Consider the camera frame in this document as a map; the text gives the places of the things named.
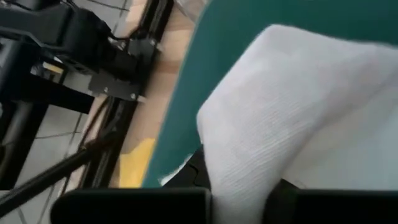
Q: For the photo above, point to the yellow cloth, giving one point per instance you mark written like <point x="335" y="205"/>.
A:
<point x="136" y="168"/>

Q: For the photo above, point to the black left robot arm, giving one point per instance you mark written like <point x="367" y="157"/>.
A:
<point x="71" y="34"/>

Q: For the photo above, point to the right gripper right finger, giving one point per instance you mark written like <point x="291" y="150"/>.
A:
<point x="326" y="207"/>

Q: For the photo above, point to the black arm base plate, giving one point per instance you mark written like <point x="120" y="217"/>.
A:
<point x="115" y="85"/>

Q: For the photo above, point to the white cloth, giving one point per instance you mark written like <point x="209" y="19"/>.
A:
<point x="280" y="109"/>

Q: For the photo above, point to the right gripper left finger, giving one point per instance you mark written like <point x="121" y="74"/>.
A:
<point x="140" y="207"/>

